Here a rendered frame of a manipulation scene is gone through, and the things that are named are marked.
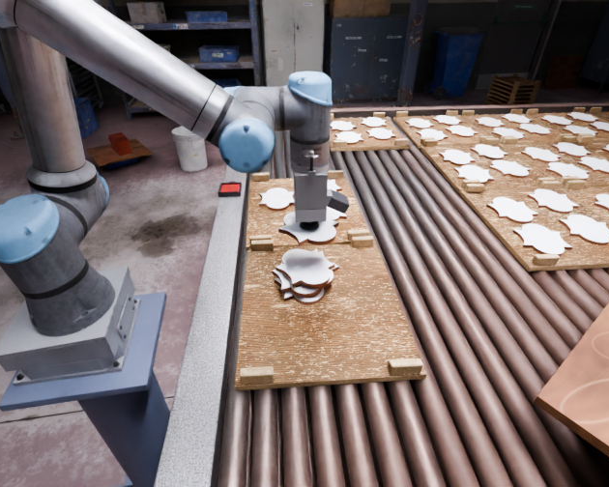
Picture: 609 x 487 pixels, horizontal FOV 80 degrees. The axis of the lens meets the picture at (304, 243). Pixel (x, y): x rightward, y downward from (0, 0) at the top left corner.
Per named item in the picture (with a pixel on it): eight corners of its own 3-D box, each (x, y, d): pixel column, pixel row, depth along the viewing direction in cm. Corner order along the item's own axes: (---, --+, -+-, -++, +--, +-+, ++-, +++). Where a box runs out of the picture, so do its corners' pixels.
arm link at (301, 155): (327, 130, 71) (333, 146, 65) (326, 153, 74) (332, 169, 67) (289, 131, 71) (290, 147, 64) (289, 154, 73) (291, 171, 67)
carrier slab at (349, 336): (235, 391, 65) (234, 386, 64) (247, 252, 98) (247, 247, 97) (425, 379, 67) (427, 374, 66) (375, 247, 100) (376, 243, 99)
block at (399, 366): (389, 376, 66) (391, 367, 64) (387, 367, 67) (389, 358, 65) (420, 374, 66) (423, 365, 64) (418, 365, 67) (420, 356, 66)
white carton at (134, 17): (131, 23, 446) (125, 2, 433) (140, 21, 469) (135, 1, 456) (159, 23, 445) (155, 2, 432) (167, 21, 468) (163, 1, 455)
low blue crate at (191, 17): (188, 24, 441) (186, 14, 434) (186, 21, 470) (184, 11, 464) (229, 23, 453) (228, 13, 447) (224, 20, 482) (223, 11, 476)
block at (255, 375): (240, 386, 64) (239, 376, 62) (241, 376, 66) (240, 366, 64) (274, 384, 64) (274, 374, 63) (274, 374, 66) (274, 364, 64)
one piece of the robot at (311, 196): (357, 157, 66) (350, 231, 75) (348, 139, 73) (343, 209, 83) (291, 158, 65) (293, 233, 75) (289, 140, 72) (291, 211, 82)
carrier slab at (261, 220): (246, 251, 98) (246, 247, 97) (249, 184, 131) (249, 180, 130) (372, 244, 101) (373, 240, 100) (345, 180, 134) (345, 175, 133)
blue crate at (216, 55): (199, 62, 478) (197, 48, 468) (204, 57, 508) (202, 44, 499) (238, 62, 479) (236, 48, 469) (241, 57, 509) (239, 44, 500)
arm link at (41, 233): (1, 297, 63) (-52, 236, 55) (41, 248, 74) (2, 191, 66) (69, 291, 63) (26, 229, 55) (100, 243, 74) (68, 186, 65)
